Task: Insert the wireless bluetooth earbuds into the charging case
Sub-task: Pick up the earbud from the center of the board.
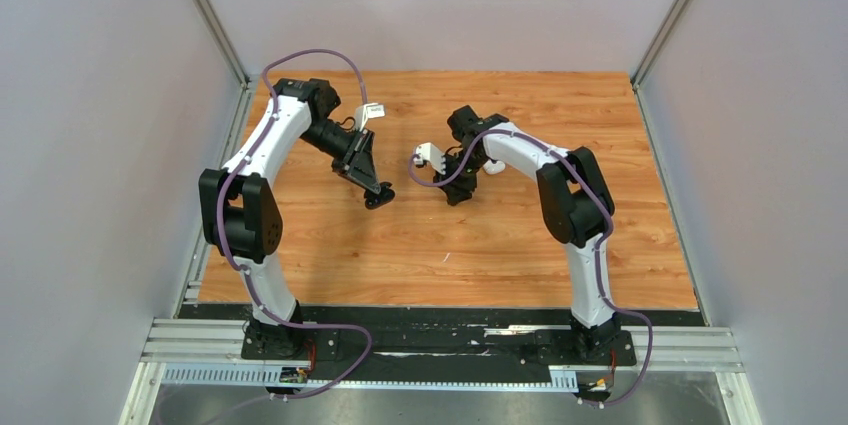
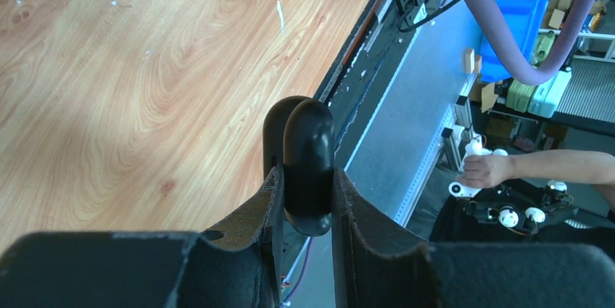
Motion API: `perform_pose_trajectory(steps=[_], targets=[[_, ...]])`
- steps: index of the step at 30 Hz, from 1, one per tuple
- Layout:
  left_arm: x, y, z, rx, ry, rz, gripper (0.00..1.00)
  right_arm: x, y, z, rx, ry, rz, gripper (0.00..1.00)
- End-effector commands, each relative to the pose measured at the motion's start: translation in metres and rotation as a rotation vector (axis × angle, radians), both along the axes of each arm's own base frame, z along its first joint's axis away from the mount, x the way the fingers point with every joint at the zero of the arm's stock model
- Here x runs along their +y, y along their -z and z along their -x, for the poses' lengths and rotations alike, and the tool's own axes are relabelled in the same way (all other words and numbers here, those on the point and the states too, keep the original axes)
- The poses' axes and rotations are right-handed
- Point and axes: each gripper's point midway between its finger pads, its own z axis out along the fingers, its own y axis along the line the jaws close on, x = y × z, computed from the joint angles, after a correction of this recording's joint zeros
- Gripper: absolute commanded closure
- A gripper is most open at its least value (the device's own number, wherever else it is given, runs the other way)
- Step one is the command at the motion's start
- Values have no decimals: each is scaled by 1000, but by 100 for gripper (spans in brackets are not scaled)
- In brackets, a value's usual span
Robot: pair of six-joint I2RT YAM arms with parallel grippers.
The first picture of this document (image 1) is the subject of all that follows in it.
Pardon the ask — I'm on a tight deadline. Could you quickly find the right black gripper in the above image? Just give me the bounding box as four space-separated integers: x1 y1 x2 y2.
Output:
433 149 487 205

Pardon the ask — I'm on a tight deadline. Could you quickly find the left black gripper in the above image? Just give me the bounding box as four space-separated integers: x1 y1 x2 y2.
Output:
298 119 380 194

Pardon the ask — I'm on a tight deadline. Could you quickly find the black earbud charging case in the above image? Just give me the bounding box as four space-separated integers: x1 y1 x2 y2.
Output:
363 181 396 210

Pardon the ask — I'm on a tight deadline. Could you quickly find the white earbud charging case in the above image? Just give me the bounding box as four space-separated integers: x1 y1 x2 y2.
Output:
483 160 506 175

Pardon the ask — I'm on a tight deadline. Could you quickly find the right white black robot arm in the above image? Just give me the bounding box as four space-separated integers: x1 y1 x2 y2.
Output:
413 106 620 363

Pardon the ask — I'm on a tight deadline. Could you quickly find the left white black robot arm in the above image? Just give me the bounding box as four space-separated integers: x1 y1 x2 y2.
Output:
198 78 395 359

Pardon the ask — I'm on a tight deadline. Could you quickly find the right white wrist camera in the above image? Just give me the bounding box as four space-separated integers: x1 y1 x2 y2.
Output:
413 142 446 175

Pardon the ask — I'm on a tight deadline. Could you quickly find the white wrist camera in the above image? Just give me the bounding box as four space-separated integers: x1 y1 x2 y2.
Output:
413 142 446 175
353 102 386 131

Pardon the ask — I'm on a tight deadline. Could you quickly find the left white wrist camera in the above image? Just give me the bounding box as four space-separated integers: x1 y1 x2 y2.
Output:
353 102 386 131

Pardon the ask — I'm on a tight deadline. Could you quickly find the left aluminium corner post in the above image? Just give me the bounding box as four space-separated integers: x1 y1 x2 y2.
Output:
192 0 251 89

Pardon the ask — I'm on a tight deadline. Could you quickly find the aluminium corner post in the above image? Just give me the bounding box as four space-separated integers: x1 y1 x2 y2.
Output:
192 0 251 89
630 0 692 91

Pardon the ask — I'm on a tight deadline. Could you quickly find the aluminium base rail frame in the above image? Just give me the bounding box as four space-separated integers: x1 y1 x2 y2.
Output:
120 303 761 424

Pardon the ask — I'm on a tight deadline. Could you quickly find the right aluminium corner post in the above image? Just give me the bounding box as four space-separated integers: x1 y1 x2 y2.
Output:
630 0 692 91

